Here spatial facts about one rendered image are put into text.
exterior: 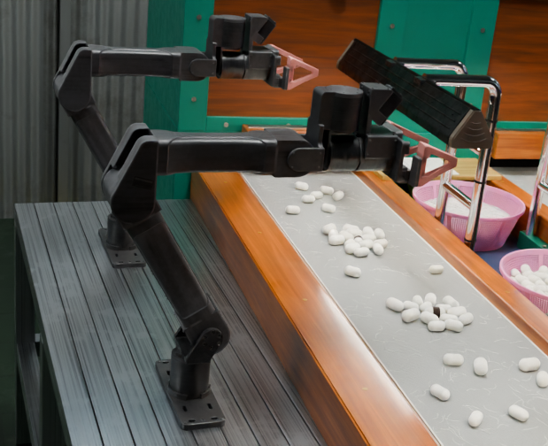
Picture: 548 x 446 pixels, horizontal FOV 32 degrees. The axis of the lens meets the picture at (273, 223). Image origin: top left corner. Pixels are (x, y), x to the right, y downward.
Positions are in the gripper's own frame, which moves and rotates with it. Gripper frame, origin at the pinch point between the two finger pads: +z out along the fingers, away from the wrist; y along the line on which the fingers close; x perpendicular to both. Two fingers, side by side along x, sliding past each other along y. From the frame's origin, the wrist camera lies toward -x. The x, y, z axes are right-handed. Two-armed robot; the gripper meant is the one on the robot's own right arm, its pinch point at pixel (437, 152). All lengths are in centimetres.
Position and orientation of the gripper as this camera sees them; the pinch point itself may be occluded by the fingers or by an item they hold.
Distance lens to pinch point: 156.5
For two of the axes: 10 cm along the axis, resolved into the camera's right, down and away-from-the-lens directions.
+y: -3.2, -3.7, 8.8
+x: -1.0, 9.3, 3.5
